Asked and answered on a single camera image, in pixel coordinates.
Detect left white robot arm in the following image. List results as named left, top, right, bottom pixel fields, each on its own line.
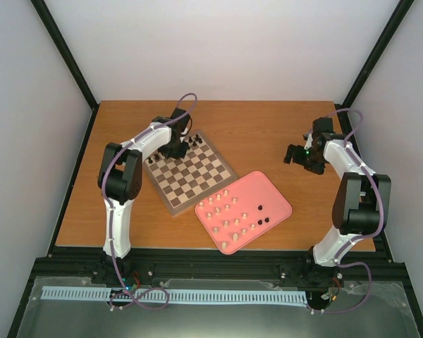
left=97, top=108, right=190, bottom=284

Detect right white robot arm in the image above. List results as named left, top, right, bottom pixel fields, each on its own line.
left=283, top=117, right=391, bottom=268

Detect wooden chess board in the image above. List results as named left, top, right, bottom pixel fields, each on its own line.
left=143, top=130, right=238, bottom=216

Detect pink plastic tray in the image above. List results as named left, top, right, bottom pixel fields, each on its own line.
left=195, top=171, right=293, bottom=255

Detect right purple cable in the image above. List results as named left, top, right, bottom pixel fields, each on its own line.
left=308, top=108, right=387, bottom=315

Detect black aluminium frame rail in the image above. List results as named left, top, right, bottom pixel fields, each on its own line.
left=35, top=248, right=408, bottom=286

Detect right black corner post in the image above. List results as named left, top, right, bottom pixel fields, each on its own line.
left=341, top=0, right=417, bottom=111

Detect black corner post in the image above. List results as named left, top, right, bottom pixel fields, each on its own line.
left=341, top=0, right=417, bottom=111
left=30, top=0, right=100, bottom=111

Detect light blue cable duct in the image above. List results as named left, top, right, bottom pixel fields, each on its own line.
left=40, top=286, right=307, bottom=306

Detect left black corner post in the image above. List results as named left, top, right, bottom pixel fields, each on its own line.
left=30, top=0, right=100, bottom=111

